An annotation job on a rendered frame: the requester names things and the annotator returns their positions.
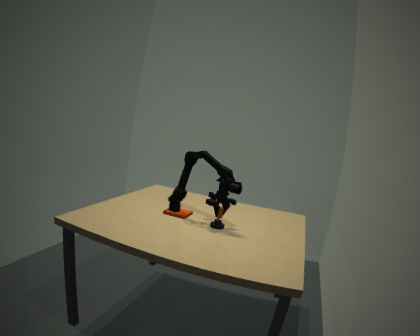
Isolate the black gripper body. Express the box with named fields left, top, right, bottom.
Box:
left=206, top=190, right=237, bottom=206

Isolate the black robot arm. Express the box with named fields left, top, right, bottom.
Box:
left=167, top=151, right=243, bottom=212

